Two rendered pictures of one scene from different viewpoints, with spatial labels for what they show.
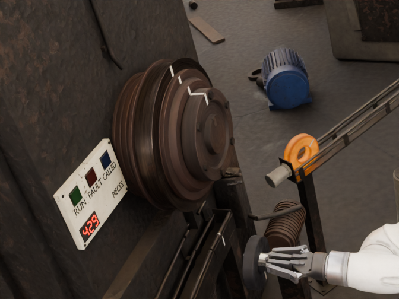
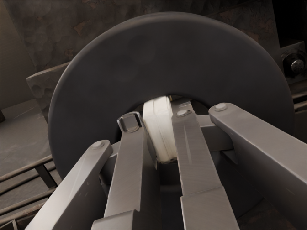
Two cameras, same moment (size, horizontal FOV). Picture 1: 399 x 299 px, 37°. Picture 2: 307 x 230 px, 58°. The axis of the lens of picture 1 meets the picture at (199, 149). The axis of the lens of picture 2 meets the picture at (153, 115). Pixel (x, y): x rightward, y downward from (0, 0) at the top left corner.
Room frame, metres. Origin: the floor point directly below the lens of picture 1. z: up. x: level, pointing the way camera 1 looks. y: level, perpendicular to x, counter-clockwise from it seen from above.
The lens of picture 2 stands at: (1.20, -0.22, 0.90)
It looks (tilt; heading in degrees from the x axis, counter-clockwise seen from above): 19 degrees down; 67
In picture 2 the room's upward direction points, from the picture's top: 19 degrees counter-clockwise
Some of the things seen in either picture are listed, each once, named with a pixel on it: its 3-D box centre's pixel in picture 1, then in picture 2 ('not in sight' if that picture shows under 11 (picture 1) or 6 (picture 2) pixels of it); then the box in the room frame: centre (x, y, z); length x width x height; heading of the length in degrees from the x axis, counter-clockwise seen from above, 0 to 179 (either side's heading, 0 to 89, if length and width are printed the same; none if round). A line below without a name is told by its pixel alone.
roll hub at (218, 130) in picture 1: (209, 134); not in sight; (1.55, -0.04, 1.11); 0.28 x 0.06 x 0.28; 150
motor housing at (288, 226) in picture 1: (293, 263); not in sight; (1.82, -0.24, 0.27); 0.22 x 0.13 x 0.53; 150
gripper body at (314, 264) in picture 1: (310, 264); not in sight; (1.19, -0.20, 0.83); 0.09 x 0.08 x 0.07; 60
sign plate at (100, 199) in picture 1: (94, 192); not in sight; (1.36, 0.31, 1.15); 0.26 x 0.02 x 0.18; 150
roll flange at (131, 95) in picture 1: (158, 134); not in sight; (1.64, 0.11, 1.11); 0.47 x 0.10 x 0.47; 150
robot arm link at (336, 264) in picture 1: (338, 268); not in sight; (1.16, -0.27, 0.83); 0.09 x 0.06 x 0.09; 150
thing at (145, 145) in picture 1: (181, 134); not in sight; (1.60, 0.04, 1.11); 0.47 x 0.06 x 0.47; 150
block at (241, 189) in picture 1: (231, 198); not in sight; (1.81, -0.06, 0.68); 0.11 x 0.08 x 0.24; 60
